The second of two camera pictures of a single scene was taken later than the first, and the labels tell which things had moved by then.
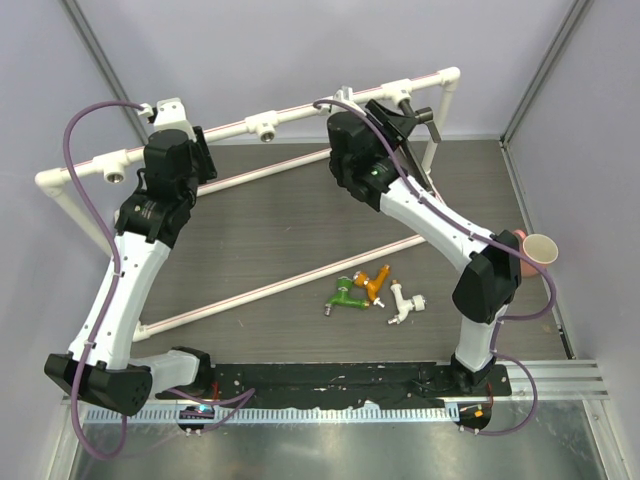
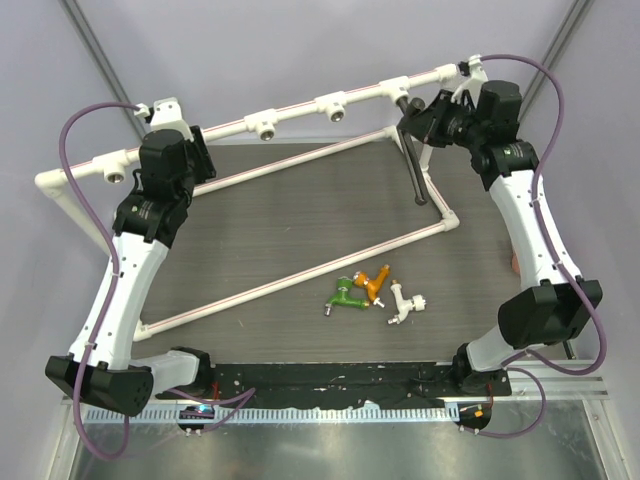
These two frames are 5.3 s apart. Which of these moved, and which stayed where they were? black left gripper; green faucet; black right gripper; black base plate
Moved: black right gripper
Stayed: green faucet; black left gripper; black base plate
